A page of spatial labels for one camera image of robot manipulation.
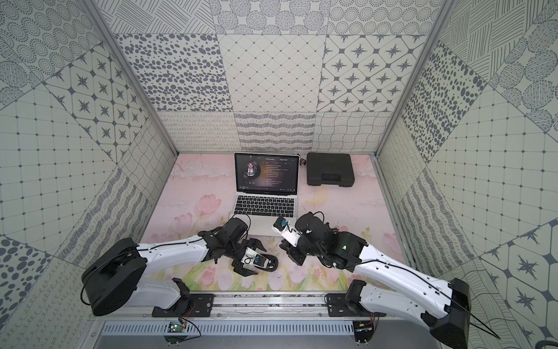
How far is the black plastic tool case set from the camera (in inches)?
41.8

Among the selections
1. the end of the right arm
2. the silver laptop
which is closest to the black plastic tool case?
the silver laptop

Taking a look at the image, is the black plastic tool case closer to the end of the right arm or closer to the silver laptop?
the silver laptop
